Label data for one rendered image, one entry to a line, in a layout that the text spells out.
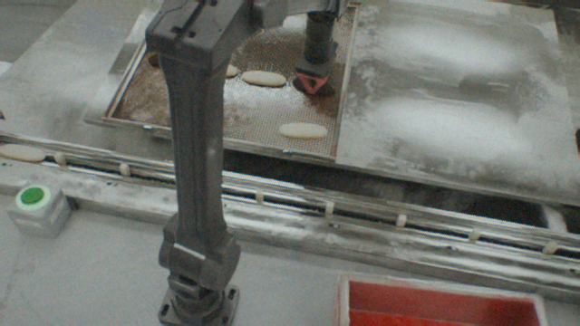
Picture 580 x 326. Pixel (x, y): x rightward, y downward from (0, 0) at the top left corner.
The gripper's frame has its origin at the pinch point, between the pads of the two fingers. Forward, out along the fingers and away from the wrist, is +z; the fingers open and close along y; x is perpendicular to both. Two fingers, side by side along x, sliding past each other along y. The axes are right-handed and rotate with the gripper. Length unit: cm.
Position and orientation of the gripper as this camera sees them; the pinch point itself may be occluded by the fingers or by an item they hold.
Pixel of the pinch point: (314, 84)
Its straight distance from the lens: 106.2
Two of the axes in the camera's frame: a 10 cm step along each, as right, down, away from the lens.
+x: -9.4, -3.1, 1.6
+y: 3.5, -7.8, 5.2
